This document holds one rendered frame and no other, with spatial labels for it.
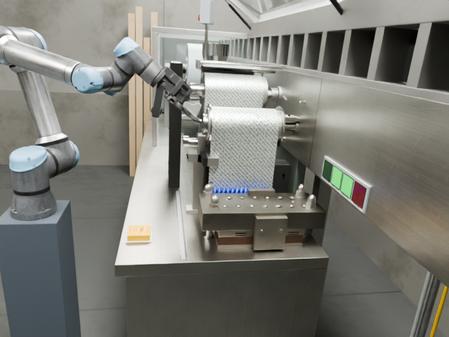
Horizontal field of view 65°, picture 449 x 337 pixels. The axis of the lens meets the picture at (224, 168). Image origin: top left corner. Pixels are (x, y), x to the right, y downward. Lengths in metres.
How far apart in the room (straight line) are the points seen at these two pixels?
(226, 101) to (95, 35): 3.28
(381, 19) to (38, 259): 1.29
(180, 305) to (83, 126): 3.74
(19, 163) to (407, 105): 1.15
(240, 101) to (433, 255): 0.94
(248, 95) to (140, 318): 0.89
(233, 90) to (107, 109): 3.30
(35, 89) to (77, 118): 3.25
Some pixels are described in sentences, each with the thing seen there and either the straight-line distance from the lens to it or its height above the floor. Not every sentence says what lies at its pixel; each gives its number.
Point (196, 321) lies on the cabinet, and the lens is 1.23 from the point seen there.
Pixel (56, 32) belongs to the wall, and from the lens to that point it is 4.66.
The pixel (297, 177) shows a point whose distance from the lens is 1.35.
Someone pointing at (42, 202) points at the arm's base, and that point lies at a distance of 1.41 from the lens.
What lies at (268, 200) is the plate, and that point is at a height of 1.03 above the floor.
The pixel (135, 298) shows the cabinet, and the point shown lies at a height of 0.78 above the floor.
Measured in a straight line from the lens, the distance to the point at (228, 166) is 1.25.
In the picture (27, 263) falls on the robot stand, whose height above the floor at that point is 0.75.
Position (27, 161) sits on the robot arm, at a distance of 1.35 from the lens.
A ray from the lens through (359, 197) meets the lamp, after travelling 0.94.
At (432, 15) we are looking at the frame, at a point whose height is 1.59.
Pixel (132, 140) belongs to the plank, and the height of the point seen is 0.43.
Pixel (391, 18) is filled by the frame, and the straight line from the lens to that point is 0.92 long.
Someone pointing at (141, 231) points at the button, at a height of 0.92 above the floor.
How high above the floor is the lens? 1.50
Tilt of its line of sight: 19 degrees down
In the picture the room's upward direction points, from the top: 4 degrees clockwise
